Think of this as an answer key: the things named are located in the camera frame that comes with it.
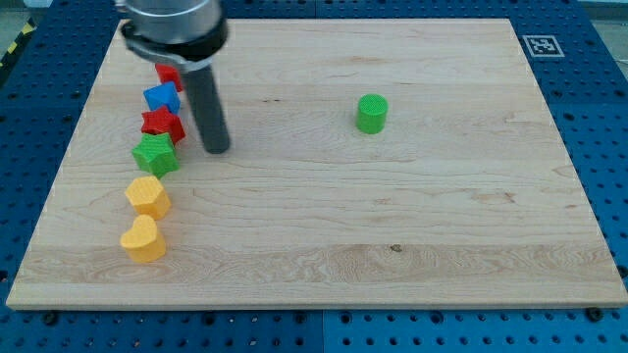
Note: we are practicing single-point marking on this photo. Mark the light wooden board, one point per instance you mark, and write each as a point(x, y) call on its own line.
point(467, 199)

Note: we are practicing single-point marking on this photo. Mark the green cylinder block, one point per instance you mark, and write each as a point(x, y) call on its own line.
point(372, 112)

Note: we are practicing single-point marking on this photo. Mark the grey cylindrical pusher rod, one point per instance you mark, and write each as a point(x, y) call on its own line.
point(206, 107)

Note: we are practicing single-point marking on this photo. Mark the green star block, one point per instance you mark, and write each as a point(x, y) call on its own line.
point(156, 154)

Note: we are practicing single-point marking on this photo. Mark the red star block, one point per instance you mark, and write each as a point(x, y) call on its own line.
point(163, 121)

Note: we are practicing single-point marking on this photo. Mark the yellow hexagon block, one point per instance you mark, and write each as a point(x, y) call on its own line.
point(148, 196)

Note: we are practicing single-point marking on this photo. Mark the blue cube block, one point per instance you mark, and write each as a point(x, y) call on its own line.
point(164, 94)

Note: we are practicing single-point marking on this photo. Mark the red block behind rod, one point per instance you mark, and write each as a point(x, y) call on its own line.
point(169, 74)

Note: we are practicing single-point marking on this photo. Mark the yellow heart block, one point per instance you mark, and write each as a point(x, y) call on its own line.
point(144, 242)

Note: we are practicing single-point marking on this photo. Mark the white fiducial marker tag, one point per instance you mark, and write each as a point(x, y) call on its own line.
point(542, 46)

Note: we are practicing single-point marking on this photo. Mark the yellow black hazard tape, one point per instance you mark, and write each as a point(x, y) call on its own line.
point(18, 45)

